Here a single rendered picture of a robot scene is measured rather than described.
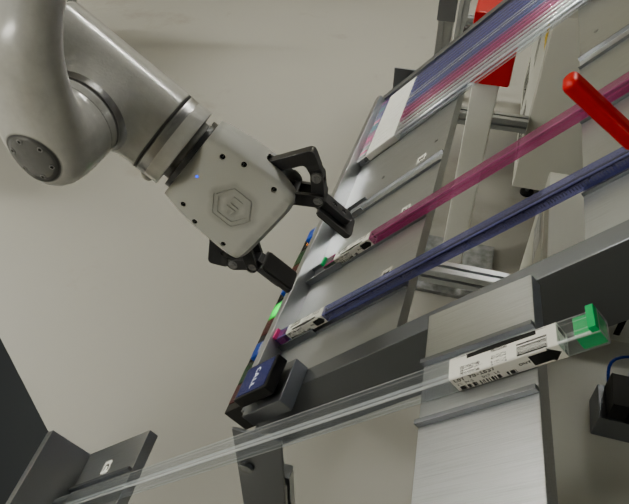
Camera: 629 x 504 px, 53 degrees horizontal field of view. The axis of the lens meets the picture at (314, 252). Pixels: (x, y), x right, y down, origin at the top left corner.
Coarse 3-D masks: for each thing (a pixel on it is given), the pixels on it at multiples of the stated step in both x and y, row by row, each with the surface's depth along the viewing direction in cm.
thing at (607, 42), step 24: (600, 0) 72; (624, 0) 67; (600, 24) 67; (624, 24) 63; (600, 48) 63; (624, 48) 59; (600, 72) 60; (624, 72) 56; (624, 96) 53; (600, 144) 51; (600, 192) 47; (624, 192) 44; (600, 216) 45; (624, 216) 43
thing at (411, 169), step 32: (416, 128) 91; (448, 128) 81; (384, 160) 92; (416, 160) 82; (352, 192) 93; (384, 192) 82; (416, 192) 74; (416, 224) 68; (384, 256) 68; (416, 256) 63; (320, 288) 76; (352, 288) 69; (352, 320) 63; (384, 320) 58; (288, 352) 70; (320, 352) 64
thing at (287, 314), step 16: (368, 128) 105; (352, 160) 98; (352, 176) 96; (336, 192) 91; (320, 224) 86; (320, 240) 84; (304, 256) 82; (320, 256) 83; (304, 272) 79; (304, 288) 78; (288, 304) 75; (288, 320) 74; (272, 336) 71; (272, 352) 70
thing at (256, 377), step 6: (270, 360) 60; (258, 366) 61; (264, 366) 60; (270, 366) 59; (252, 372) 61; (258, 372) 60; (264, 372) 59; (246, 378) 61; (252, 378) 60; (258, 378) 59; (264, 378) 58; (246, 384) 60; (252, 384) 59; (258, 384) 58; (240, 390) 60; (246, 390) 59
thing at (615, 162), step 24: (600, 168) 46; (624, 168) 46; (552, 192) 49; (576, 192) 48; (504, 216) 52; (528, 216) 51; (456, 240) 55; (480, 240) 54; (408, 264) 59; (432, 264) 57; (360, 288) 63; (384, 288) 61; (336, 312) 65
